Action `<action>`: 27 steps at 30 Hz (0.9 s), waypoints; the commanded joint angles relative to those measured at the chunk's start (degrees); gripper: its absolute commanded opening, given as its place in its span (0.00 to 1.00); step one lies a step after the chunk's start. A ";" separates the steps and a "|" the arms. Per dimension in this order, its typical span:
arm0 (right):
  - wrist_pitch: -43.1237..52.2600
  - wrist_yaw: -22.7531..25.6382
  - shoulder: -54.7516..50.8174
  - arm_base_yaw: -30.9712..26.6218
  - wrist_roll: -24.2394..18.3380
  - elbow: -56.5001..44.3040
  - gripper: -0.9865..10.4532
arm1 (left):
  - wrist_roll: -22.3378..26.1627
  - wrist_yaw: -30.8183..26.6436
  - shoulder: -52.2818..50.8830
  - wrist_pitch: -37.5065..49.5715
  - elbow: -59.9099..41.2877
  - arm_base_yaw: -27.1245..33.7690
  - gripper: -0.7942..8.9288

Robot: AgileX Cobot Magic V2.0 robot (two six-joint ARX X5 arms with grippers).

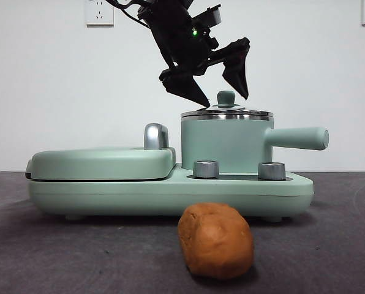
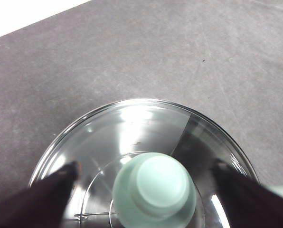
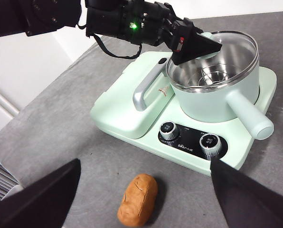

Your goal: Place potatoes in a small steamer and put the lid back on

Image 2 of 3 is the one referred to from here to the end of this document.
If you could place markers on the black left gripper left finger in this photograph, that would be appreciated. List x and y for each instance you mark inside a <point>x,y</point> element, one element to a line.
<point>37,204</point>

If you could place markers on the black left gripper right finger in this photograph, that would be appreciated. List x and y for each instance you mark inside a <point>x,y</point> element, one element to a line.
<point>248,204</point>

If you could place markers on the glass lid with green knob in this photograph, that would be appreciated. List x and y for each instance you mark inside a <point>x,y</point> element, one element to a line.
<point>153,187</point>

